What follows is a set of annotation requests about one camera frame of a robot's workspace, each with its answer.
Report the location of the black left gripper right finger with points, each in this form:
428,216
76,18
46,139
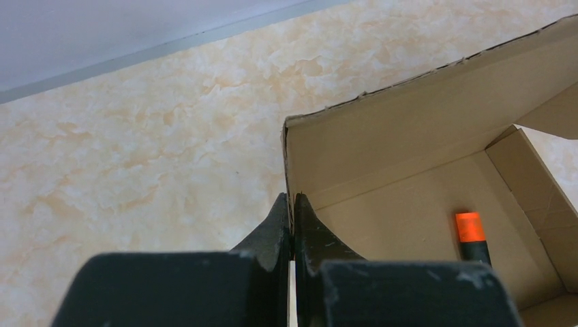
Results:
335,286

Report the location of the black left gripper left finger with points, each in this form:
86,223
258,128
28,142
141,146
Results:
245,286

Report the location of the brown cardboard box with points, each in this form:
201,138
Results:
494,133

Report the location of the orange black marker pen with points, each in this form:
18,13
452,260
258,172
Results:
471,237

